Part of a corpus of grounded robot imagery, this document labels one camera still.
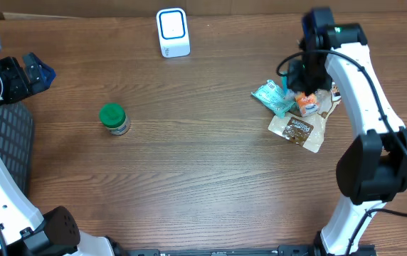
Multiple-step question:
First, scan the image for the small teal snack packet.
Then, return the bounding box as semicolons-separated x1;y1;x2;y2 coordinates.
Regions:
281;76;289;95

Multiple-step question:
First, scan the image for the large teal snack packet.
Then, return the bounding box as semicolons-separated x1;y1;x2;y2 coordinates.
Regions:
251;80;295;118

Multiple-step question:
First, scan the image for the beige brown snack pouch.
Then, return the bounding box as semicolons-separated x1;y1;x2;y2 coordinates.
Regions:
268;81;342;153

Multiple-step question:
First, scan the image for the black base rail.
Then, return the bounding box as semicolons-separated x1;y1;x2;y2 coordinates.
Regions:
126;245;327;256

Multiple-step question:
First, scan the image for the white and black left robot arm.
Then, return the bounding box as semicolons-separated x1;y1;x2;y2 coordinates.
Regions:
0;43;126;255

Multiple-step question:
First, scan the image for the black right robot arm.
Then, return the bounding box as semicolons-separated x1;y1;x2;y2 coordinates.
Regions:
278;7;407;255

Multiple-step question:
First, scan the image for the green lid jar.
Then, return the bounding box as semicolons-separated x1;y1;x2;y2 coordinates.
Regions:
99;102;130;136

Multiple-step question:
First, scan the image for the white barcode scanner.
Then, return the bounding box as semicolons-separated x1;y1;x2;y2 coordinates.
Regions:
156;8;191;58

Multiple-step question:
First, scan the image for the small orange snack packet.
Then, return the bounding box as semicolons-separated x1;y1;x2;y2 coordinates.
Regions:
295;92;320;117

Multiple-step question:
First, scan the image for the dark grey plastic basket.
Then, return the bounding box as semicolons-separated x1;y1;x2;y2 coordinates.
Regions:
0;102;35;196

